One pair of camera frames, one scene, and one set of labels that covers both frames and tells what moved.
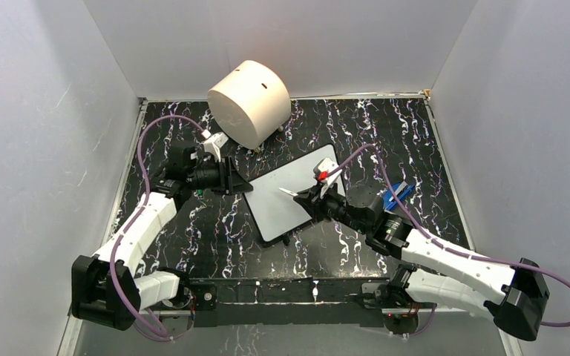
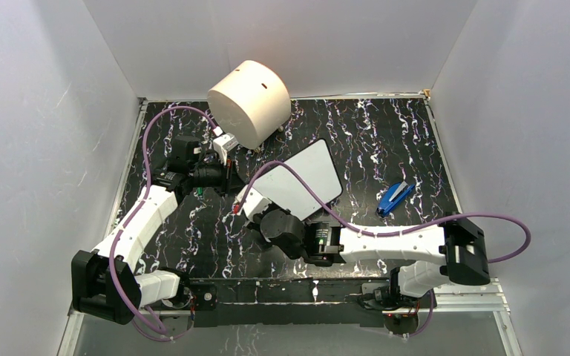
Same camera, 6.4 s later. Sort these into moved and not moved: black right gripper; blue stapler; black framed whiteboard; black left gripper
Moved: black right gripper
Not moved: blue stapler; black framed whiteboard; black left gripper
